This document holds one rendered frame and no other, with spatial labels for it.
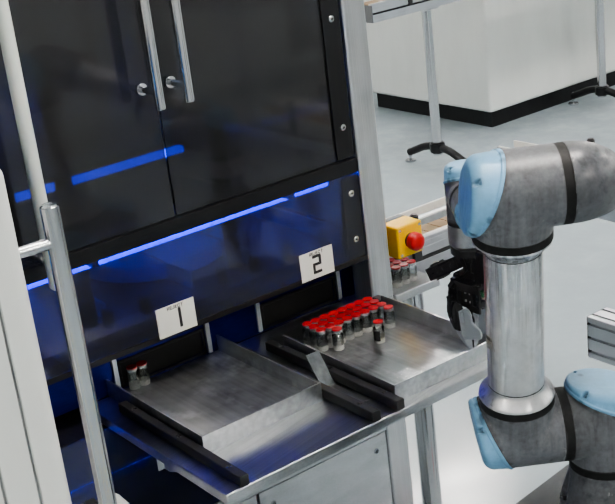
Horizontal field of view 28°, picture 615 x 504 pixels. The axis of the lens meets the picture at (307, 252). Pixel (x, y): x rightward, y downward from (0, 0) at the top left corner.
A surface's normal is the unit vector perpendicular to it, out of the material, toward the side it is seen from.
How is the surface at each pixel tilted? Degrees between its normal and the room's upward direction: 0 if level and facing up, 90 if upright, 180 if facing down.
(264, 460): 0
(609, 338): 90
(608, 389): 7
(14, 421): 90
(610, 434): 90
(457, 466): 0
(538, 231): 99
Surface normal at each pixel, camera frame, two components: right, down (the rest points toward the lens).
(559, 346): -0.11, -0.93
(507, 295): -0.32, 0.51
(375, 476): 0.61, 0.21
